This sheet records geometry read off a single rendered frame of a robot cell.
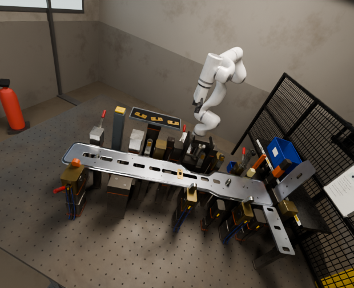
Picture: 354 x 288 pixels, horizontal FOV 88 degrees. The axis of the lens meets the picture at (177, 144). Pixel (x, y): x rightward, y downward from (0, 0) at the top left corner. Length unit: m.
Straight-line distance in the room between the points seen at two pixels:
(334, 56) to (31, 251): 3.56
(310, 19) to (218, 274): 2.96
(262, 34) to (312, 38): 0.60
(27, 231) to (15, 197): 0.24
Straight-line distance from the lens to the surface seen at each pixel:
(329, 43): 3.29
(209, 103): 1.52
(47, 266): 1.28
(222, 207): 1.22
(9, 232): 1.40
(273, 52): 3.19
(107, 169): 1.17
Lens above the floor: 1.90
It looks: 39 degrees down
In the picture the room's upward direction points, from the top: 21 degrees clockwise
